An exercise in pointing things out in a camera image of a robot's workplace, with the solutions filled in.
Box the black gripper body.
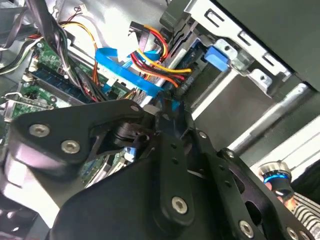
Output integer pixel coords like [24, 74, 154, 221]
[49, 119, 241, 240]

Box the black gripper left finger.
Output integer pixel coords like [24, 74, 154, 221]
[4, 96, 199, 224]

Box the blue disk wire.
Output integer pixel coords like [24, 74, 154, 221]
[94, 46, 181, 111]

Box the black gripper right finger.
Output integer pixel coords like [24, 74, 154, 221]
[178, 101, 316, 240]

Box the round black tool blue ring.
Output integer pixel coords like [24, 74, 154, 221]
[258, 161, 296, 200]

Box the person hand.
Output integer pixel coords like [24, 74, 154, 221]
[264, 181, 296, 204]

